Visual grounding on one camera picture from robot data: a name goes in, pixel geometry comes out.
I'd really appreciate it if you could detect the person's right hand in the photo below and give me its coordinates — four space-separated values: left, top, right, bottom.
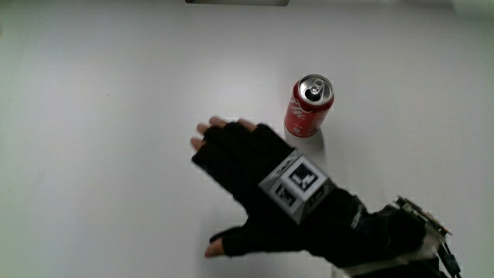
190 116 368 268

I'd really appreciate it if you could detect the red cola can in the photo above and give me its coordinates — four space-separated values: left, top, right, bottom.
283 73 336 139

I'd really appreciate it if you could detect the green circuit board wrist module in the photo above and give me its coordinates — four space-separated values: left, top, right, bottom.
392 195 453 237

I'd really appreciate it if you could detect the black cable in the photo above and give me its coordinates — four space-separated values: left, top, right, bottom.
438 242 463 278

